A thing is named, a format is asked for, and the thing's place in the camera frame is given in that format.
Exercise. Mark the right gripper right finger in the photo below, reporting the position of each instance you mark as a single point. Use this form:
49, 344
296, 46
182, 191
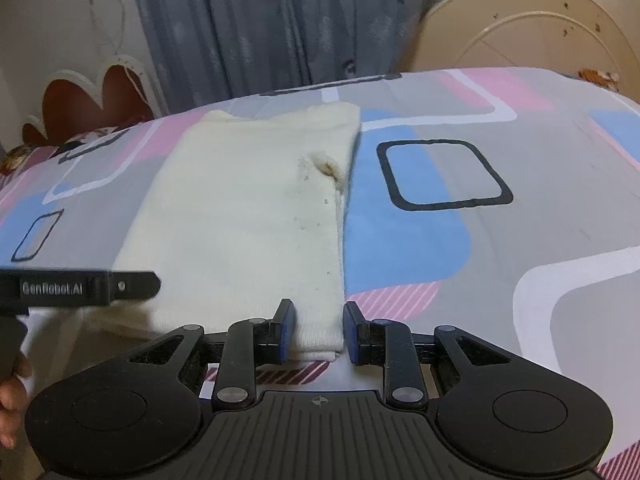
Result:
392, 347

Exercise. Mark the patterned grey pink bedsheet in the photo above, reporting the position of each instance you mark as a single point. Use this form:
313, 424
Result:
495, 210

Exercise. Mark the person's left hand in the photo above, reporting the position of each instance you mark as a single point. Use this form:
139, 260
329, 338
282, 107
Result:
13, 398

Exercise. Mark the cream knit sweater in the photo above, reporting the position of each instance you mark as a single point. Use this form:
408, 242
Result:
241, 214

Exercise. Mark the blue grey curtain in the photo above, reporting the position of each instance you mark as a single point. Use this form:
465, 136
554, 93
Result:
207, 51

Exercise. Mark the red scalloped headboard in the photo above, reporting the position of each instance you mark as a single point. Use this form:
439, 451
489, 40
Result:
71, 103

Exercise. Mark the orange floral pillow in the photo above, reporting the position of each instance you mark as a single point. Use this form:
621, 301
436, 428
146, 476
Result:
601, 79

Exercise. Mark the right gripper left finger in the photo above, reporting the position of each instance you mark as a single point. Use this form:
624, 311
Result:
250, 344

